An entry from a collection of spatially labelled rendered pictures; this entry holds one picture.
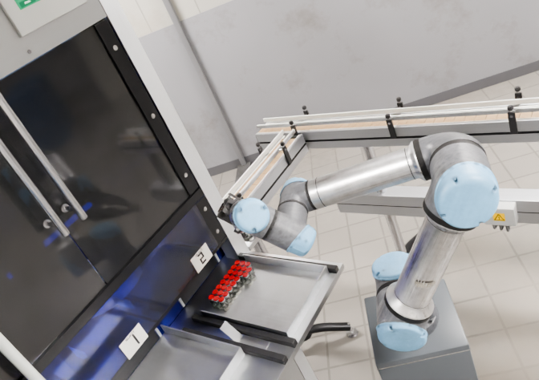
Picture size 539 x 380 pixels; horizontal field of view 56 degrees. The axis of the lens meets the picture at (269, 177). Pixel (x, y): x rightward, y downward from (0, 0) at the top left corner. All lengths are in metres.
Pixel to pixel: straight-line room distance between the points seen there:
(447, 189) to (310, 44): 3.02
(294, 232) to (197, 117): 3.14
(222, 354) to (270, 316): 0.18
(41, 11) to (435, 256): 1.07
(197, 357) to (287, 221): 0.63
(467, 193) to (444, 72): 3.20
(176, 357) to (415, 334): 0.74
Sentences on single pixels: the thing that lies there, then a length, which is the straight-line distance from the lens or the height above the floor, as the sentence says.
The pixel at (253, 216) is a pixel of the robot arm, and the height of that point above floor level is 1.38.
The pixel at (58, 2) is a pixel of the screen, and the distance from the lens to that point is 1.42.
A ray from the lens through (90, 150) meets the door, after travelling 1.43.
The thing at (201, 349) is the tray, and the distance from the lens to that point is 1.63.
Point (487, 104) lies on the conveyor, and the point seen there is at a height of 0.96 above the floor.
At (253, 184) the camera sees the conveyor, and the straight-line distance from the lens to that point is 2.13.
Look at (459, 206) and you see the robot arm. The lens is 1.03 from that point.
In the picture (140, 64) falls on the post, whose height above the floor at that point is 1.64.
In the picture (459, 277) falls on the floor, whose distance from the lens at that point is 2.74.
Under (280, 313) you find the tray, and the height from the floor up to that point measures 0.88.
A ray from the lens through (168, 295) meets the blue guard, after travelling 1.63.
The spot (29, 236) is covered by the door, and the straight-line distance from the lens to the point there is 1.36.
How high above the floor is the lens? 1.96
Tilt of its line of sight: 29 degrees down
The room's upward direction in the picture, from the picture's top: 24 degrees counter-clockwise
